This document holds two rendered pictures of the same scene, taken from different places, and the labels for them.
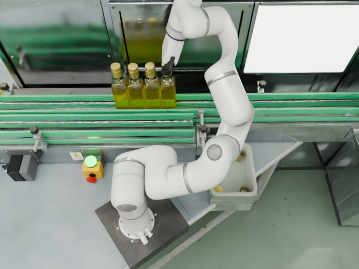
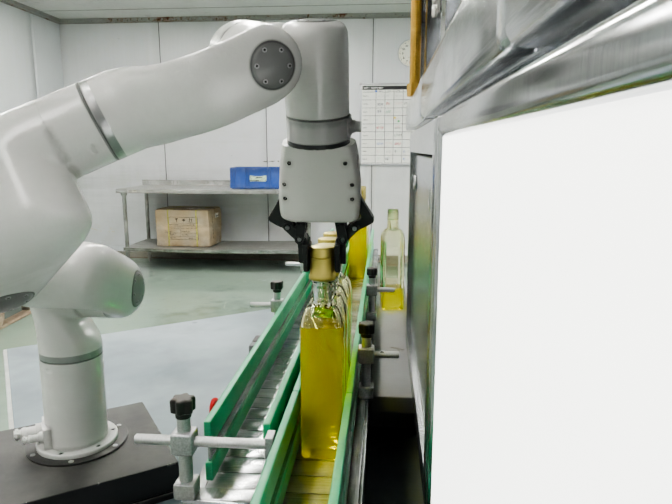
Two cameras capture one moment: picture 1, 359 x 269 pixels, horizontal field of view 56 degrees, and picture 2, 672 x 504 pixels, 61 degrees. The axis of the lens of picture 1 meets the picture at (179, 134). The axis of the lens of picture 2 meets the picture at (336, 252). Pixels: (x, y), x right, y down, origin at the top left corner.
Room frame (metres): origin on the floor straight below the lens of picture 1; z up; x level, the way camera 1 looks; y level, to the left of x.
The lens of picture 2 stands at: (0.90, -0.70, 1.30)
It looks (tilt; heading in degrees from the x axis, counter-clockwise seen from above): 10 degrees down; 95
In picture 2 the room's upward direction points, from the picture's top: straight up
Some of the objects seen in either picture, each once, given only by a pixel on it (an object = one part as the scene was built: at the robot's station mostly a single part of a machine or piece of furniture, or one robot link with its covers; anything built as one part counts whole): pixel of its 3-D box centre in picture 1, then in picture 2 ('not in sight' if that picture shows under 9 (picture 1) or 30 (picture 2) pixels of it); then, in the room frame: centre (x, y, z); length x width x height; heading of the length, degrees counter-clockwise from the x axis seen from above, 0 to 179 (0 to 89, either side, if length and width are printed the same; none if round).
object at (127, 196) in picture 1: (129, 192); (73, 306); (0.40, 0.15, 1.05); 0.13 x 0.10 x 0.16; 2
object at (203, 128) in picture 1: (202, 131); (204, 447); (0.68, -0.08, 0.95); 0.17 x 0.03 x 0.12; 1
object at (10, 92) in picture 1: (12, 91); (380, 294); (0.88, 0.68, 0.94); 0.07 x 0.04 x 0.13; 1
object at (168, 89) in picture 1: (168, 97); (323, 377); (0.81, 0.04, 0.99); 0.06 x 0.06 x 0.21; 0
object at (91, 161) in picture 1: (90, 160); not in sight; (0.62, 0.34, 0.84); 0.04 x 0.04 x 0.03
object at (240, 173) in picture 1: (230, 172); not in sight; (0.59, -0.20, 0.80); 0.22 x 0.17 x 0.09; 1
